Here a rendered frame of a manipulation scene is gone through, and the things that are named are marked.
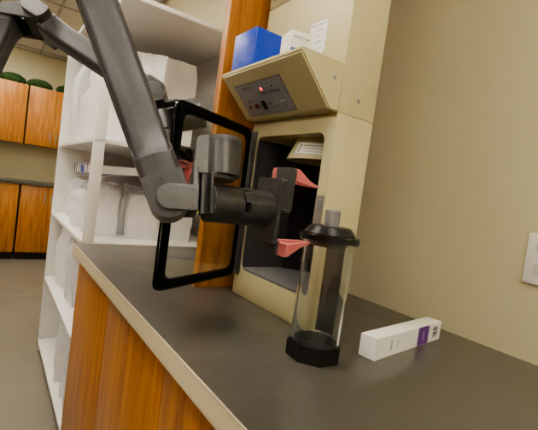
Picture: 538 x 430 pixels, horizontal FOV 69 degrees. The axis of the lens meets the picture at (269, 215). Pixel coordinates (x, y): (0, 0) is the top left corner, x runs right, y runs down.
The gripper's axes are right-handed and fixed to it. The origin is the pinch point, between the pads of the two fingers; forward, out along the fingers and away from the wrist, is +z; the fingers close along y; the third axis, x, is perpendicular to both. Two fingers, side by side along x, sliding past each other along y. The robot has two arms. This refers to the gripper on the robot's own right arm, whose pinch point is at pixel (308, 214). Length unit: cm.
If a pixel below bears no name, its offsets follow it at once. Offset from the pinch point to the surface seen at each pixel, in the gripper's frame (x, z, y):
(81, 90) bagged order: 197, -9, 46
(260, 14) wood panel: 46, 12, 52
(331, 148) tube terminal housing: 9.3, 11.8, 13.9
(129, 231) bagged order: 138, 10, -24
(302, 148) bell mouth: 21.7, 14.1, 14.7
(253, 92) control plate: 31.1, 4.0, 26.4
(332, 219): -1.5, 4.5, -0.3
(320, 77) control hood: 9.0, 5.7, 26.9
